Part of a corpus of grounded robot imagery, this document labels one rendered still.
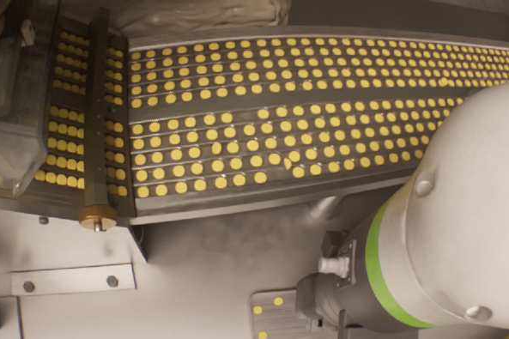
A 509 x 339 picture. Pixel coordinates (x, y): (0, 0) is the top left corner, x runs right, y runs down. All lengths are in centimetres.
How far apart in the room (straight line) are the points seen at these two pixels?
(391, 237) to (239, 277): 34
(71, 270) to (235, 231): 23
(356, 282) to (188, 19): 38
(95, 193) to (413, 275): 24
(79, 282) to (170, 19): 35
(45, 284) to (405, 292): 45
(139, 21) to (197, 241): 29
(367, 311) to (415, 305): 5
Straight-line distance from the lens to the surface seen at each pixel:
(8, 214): 33
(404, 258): 18
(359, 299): 24
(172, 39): 48
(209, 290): 51
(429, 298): 18
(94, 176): 33
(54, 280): 54
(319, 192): 40
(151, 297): 51
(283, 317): 52
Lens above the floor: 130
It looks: 62 degrees down
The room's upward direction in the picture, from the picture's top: 22 degrees clockwise
